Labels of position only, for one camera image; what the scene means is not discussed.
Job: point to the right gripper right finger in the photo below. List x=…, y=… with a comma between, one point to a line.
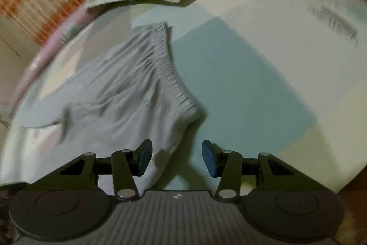
x=278, y=200

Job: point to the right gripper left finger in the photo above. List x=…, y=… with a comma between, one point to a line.
x=77, y=198

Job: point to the grey patterned pyjama trousers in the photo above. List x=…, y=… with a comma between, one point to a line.
x=126, y=95

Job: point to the patchwork pastel bed sheet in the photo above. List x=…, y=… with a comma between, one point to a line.
x=281, y=76

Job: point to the purple floral rolled quilt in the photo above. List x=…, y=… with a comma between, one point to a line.
x=75, y=23

